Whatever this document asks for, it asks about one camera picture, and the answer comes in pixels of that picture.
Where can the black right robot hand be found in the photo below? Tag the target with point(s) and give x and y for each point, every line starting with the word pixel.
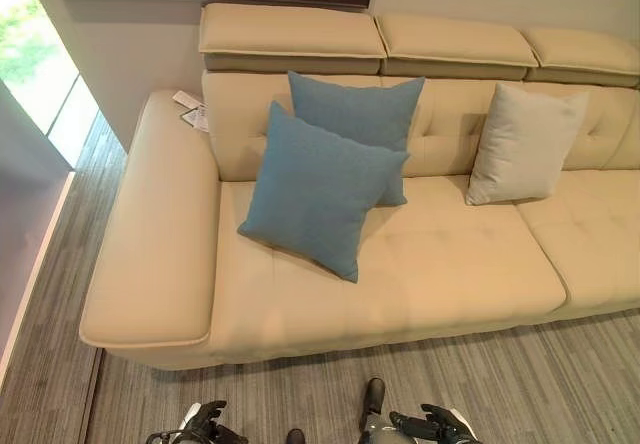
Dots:
pixel 437 421

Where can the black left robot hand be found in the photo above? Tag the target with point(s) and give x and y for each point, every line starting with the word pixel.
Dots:
pixel 207 421

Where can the dark robot right foot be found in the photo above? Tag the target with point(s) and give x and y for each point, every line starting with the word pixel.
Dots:
pixel 374 401

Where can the white paper tag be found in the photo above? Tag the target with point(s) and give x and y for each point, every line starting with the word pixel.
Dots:
pixel 186 99

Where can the blue square cushion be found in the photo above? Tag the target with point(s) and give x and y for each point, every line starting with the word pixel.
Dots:
pixel 360 109
pixel 315 189

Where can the light grey square cushion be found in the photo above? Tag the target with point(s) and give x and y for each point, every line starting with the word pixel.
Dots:
pixel 525 149

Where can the printed paper label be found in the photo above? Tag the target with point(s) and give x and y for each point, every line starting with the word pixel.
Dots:
pixel 196 115

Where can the dark robot left foot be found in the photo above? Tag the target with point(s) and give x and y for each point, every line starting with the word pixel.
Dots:
pixel 296 436

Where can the beige leather sofa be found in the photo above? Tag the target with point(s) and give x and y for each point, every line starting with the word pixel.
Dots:
pixel 440 264

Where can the dark robot foot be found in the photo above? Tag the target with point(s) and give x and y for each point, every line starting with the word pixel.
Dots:
pixel 296 436
pixel 374 401

